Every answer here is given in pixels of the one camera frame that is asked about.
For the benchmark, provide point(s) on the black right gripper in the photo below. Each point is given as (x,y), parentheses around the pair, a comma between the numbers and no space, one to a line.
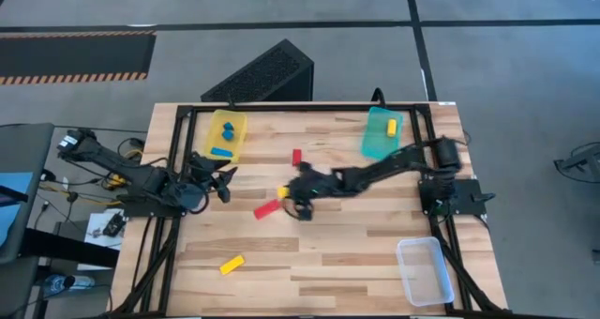
(311,187)

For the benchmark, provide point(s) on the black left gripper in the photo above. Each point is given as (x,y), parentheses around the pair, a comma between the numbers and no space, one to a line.
(204,171)

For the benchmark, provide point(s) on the small yellow cube block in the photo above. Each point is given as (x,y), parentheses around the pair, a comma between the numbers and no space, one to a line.
(282,192)

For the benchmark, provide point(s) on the long red block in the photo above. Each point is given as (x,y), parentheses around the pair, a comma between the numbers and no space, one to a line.
(267,209)

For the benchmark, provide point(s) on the blue rectangular block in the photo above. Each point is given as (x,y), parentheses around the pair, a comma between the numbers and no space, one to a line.
(221,152)

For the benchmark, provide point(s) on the short red block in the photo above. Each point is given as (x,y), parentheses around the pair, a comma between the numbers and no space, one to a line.
(296,157)

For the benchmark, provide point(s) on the small blue block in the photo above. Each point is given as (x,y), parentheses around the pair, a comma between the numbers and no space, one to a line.
(228,126)

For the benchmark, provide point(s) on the long yellow block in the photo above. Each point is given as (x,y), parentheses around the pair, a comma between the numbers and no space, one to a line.
(232,264)

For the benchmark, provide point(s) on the yellow cylinder block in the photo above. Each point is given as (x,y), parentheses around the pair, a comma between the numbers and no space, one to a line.
(392,127)

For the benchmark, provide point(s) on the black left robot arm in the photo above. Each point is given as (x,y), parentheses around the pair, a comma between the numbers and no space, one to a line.
(122,169)

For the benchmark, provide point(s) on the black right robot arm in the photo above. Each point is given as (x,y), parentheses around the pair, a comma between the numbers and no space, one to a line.
(384,169)

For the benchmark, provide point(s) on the yellow translucent plastic bin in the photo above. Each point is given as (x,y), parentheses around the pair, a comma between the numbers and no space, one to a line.
(225,143)

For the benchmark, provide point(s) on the green translucent plastic bin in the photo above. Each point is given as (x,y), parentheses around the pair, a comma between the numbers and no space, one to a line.
(377,141)

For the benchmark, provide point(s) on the black computer case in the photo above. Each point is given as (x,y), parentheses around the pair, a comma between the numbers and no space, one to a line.
(262,75)

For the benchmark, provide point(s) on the small black device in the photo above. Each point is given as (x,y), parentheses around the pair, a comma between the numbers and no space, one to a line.
(114,225)

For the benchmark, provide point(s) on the white paper sheet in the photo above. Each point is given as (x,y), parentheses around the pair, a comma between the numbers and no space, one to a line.
(96,241)

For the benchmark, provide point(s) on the clear plastic bin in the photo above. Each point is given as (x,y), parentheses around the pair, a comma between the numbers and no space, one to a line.
(424,272)

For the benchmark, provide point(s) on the black shelf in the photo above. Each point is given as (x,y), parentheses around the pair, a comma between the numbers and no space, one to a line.
(70,248)

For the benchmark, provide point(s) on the clear water bottle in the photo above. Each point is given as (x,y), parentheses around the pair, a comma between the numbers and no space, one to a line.
(70,282)

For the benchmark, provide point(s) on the black hazard striped mat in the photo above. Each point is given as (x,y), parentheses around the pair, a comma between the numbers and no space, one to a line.
(75,56)

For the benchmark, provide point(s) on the grey side table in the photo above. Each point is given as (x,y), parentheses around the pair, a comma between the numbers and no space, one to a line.
(23,150)

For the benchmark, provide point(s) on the blue panel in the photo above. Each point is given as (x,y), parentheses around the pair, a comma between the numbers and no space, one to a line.
(11,202)

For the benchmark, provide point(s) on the black aluminium table frame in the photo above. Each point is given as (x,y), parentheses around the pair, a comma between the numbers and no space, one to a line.
(304,108)

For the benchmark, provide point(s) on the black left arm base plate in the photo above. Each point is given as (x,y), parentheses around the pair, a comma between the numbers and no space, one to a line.
(140,210)

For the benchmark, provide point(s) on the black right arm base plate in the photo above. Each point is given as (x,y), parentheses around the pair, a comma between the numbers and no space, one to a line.
(464,197)

